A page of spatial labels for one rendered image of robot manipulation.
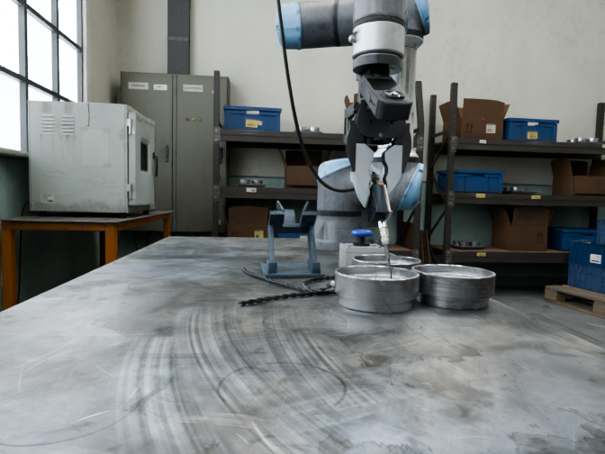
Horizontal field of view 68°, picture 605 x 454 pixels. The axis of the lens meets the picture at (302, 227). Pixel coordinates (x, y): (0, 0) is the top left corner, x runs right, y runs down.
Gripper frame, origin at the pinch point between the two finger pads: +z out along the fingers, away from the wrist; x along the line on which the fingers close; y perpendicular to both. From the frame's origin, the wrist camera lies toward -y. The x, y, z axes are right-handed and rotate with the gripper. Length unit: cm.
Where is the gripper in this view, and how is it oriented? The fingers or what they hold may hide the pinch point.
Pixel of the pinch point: (376, 198)
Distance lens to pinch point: 65.4
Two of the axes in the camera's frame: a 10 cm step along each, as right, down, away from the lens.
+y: -1.4, -0.7, 9.9
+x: -9.9, -0.2, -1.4
